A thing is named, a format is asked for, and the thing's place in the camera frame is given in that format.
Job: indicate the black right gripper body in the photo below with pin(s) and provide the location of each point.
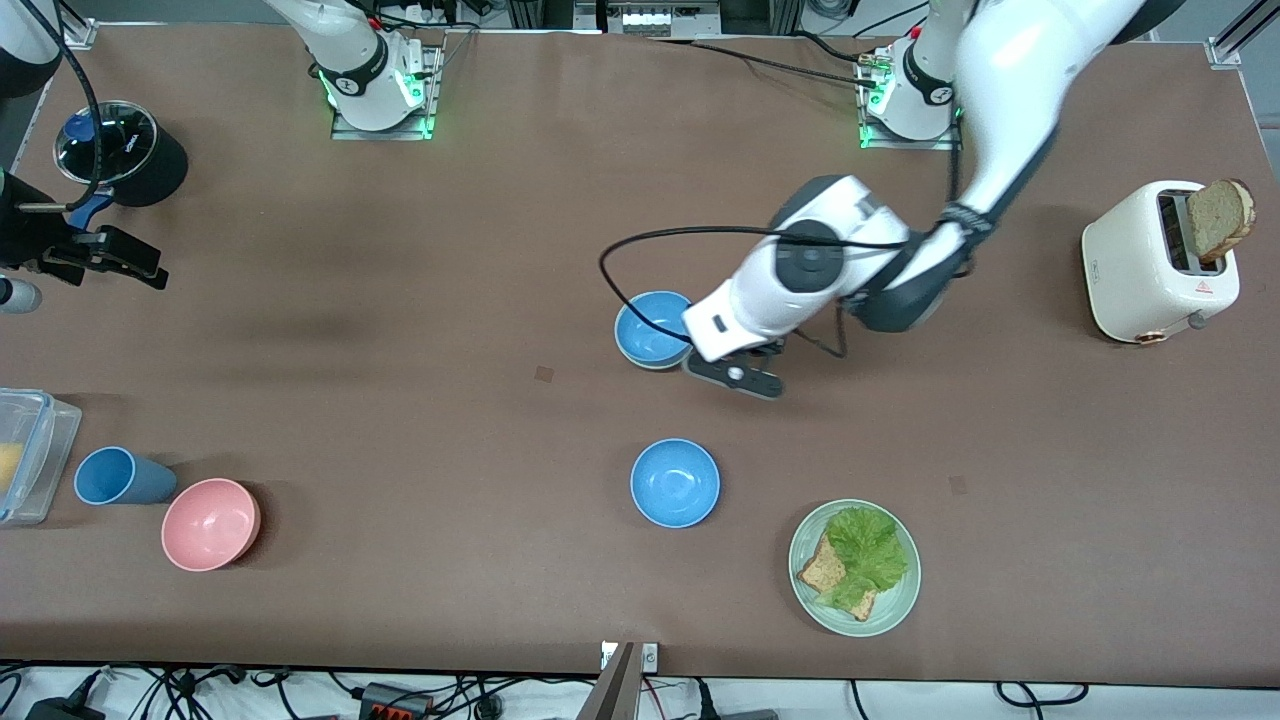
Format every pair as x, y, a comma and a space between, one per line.
30, 237

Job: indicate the blue bowl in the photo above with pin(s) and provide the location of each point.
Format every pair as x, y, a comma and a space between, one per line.
675, 483
645, 325

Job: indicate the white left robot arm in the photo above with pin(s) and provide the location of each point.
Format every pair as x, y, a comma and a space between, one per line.
1010, 90

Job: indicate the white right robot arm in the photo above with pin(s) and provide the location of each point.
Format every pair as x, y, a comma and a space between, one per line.
350, 50

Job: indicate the pink bowl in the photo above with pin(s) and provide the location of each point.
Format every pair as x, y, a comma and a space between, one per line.
208, 525

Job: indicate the black jar with glass lid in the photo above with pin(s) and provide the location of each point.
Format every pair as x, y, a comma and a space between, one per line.
150, 160

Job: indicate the clear plastic container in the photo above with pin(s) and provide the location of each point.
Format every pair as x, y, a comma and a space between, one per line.
45, 440

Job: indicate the blue cup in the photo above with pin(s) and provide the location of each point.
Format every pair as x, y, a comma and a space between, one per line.
120, 477

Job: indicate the yellow food piece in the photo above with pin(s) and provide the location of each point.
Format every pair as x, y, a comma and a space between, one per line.
8, 470

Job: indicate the brown toast slice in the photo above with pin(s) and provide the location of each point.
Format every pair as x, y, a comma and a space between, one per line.
822, 570

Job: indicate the green lettuce leaf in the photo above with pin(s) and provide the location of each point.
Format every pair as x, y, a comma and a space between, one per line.
870, 550

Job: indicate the white power strip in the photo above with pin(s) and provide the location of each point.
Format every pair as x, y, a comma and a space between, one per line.
660, 15

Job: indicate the green plate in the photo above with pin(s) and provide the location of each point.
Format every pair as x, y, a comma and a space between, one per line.
895, 610

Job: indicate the black equipment box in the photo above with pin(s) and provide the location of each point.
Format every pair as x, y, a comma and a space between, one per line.
540, 12

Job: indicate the white toaster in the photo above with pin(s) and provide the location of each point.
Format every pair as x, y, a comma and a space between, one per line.
1130, 270

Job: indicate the black power adapter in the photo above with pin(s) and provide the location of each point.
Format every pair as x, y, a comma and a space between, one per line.
65, 710

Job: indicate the black orange power strip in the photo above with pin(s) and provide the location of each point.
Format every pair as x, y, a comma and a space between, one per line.
395, 702

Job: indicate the brown bread slice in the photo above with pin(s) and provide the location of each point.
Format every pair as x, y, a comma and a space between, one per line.
1220, 215

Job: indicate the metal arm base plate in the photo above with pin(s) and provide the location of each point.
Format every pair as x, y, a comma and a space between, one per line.
868, 135
432, 90

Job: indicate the white metal bracket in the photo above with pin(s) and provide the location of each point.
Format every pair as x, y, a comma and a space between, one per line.
650, 656

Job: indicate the grey camera pole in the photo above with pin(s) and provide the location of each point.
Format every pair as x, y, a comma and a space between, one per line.
610, 690

